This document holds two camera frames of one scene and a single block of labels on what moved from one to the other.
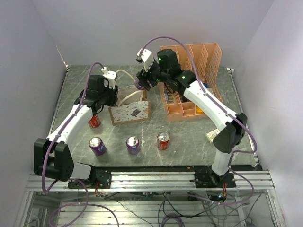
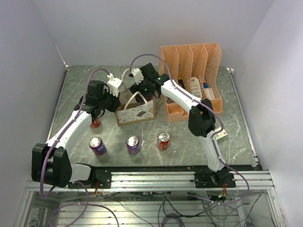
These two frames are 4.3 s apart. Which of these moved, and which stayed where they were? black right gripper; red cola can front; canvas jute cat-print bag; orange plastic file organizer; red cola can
Moved: canvas jute cat-print bag; black right gripper
Stayed: orange plastic file organizer; red cola can front; red cola can
